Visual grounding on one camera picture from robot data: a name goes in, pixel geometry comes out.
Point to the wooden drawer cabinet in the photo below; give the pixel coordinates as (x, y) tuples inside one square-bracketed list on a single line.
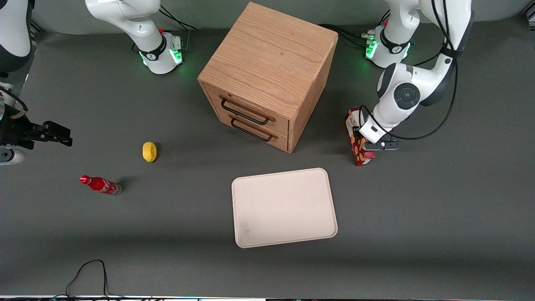
[(271, 54)]

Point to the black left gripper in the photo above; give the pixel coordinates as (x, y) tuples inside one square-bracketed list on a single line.
[(357, 135)]

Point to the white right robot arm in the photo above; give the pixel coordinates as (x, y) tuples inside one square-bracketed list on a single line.
[(142, 25)]

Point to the wooden drawer front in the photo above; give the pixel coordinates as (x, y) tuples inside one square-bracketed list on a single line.
[(283, 125), (282, 141)]

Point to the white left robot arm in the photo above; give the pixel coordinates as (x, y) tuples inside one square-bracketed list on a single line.
[(418, 79)]

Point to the red cola bottle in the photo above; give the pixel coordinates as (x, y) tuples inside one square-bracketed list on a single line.
[(100, 184)]

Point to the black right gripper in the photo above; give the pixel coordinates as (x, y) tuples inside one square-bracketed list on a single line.
[(16, 130)]

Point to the red cookie box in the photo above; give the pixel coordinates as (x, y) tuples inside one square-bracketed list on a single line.
[(359, 157)]

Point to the yellow lemon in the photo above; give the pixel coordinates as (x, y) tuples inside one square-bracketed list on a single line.
[(149, 151)]

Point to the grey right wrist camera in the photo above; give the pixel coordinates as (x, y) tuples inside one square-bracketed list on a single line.
[(14, 156)]

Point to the cream plastic tray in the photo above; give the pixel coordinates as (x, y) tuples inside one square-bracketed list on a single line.
[(276, 209)]

